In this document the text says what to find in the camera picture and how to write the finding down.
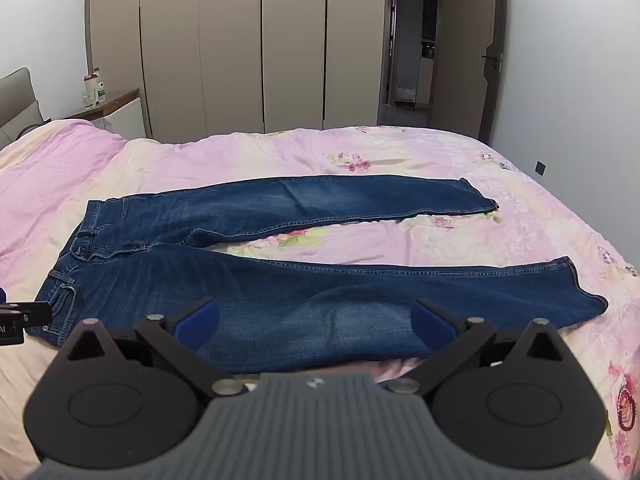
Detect pink floral blanket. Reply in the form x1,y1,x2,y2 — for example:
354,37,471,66
0,119,640,480

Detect blue denim pants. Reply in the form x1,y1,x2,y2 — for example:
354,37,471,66
39,174,610,375

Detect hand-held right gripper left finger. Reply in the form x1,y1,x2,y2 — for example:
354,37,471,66
52,297,247,404

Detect grey padded headboard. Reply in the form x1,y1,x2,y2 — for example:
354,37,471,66
0,67,52,150

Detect black cable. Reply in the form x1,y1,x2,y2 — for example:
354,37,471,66
11,121,51,142

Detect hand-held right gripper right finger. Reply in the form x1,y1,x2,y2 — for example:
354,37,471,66
386,299,578,403

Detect grey room door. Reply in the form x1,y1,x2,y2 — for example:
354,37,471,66
434,0,509,144

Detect beige wardrobe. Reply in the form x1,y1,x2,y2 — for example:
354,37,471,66
84,0,390,144

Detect white wooden-top nightstand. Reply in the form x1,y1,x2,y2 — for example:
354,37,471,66
64,88,154,141

